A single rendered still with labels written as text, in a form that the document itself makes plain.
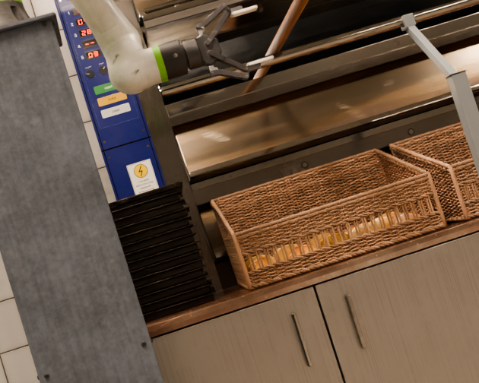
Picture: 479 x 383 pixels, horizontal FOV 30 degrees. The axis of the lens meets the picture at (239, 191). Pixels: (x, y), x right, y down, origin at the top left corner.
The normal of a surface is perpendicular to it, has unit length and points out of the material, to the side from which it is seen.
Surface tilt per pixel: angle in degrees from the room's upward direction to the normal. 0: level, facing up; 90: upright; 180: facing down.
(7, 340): 90
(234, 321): 90
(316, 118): 70
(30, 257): 90
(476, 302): 90
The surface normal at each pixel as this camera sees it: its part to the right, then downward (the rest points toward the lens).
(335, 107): -0.01, -0.39
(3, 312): 0.10, -0.07
